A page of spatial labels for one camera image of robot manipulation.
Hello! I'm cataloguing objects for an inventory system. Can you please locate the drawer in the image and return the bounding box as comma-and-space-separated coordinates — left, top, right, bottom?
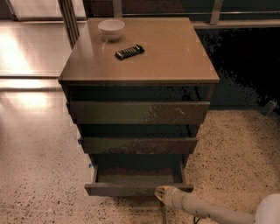
68, 101, 210, 125
78, 136, 198, 154
85, 164, 193, 197

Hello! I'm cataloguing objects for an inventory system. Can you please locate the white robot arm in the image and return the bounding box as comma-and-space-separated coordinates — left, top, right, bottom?
155, 185, 280, 224

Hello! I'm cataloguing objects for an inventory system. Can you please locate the brown drawer cabinet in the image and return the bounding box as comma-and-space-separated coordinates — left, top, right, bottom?
59, 18, 219, 162

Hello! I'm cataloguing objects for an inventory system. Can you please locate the metal window railing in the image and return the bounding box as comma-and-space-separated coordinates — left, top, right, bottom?
82, 0, 280, 23

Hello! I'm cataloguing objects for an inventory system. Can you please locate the white bowl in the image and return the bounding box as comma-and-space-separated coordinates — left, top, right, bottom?
98, 19, 125, 42

